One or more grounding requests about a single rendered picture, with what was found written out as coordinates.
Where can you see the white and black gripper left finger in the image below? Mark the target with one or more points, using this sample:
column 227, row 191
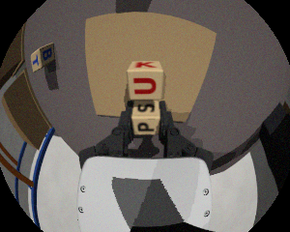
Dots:
column 114, row 143

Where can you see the tan flat mat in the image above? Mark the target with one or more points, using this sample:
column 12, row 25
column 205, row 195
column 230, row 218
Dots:
column 113, row 41

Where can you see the wooden letter block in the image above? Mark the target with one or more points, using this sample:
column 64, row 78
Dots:
column 145, row 79
column 42, row 57
column 145, row 117

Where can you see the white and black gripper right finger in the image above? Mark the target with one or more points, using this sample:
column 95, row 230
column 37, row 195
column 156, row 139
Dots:
column 175, row 145

